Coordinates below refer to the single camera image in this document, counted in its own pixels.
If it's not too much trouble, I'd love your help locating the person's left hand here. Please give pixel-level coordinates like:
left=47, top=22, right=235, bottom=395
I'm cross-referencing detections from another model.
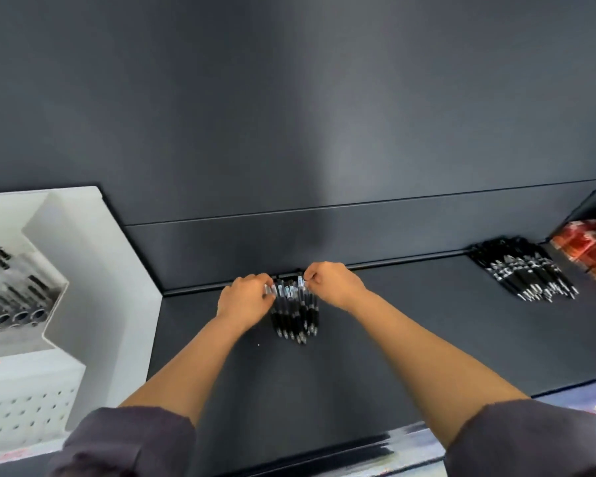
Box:
left=216, top=272, right=277, bottom=336

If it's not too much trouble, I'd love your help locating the person's right hand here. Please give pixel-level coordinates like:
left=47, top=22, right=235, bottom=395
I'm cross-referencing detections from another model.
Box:
left=303, top=261, right=368, bottom=313

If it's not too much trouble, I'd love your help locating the row of clear-barrel pens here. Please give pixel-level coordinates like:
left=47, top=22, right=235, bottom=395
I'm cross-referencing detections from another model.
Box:
left=264, top=275, right=321, bottom=345

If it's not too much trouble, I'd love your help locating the white tiered pen holder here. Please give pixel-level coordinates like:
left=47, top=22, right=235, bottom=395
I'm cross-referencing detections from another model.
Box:
left=0, top=187, right=164, bottom=462

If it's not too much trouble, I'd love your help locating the aligned bundle of black pens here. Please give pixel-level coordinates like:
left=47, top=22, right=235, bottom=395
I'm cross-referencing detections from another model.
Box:
left=468, top=237, right=579, bottom=303

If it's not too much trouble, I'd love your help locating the clear-barrel pen group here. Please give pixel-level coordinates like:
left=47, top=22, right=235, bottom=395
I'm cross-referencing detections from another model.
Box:
left=0, top=239, right=63, bottom=333

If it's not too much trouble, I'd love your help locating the person's left forearm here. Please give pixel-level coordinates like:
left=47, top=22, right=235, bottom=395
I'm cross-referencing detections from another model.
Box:
left=119, top=317, right=249, bottom=428

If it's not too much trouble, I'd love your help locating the person's right forearm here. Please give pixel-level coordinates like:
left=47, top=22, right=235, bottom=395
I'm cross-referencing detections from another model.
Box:
left=347, top=292, right=530, bottom=451

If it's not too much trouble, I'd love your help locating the dark grey shelf unit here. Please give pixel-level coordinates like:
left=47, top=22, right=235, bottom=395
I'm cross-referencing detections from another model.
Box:
left=0, top=0, right=596, bottom=477

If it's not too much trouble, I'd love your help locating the grey left sleeve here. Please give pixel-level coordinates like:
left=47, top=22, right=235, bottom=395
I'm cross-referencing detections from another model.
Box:
left=47, top=407, right=197, bottom=477

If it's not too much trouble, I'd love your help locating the grey sleeve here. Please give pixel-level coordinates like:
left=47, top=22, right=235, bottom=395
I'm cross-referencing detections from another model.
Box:
left=444, top=399, right=596, bottom=477
left=47, top=407, right=197, bottom=477

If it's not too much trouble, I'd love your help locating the grey right sleeve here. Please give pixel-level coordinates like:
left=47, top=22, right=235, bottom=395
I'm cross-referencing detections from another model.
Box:
left=444, top=399, right=596, bottom=477

